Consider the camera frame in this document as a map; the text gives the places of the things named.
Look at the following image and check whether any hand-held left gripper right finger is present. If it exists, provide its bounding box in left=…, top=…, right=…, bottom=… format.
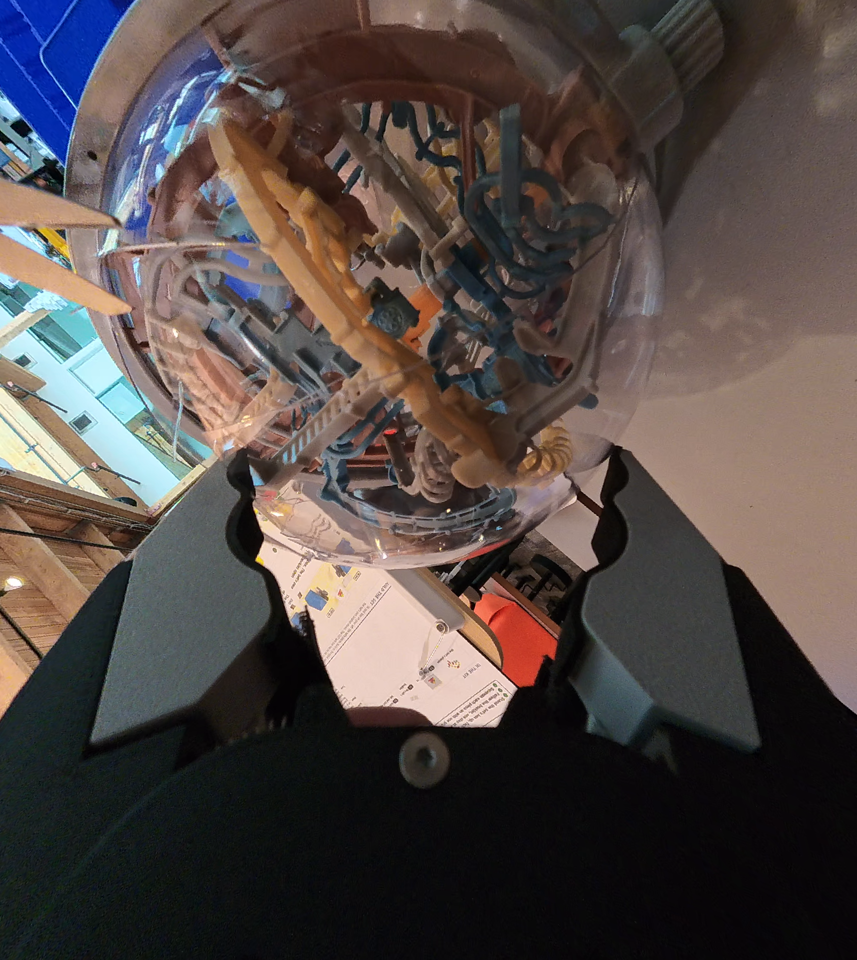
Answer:
left=556, top=447, right=763, bottom=754

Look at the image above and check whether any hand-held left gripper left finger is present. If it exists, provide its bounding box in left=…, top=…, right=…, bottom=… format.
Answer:
left=90, top=450, right=322, bottom=751

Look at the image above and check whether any clear maze ball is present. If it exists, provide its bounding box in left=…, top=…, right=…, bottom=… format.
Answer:
left=66, top=0, right=730, bottom=568

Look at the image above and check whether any orange object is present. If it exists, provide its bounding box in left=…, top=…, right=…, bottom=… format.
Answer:
left=474, top=582, right=568, bottom=688

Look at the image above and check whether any printed instruction sheet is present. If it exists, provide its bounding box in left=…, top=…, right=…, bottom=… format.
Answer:
left=256, top=533, right=520, bottom=730

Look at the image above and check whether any blue storage bin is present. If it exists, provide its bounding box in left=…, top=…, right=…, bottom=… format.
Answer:
left=0, top=0, right=137, bottom=163

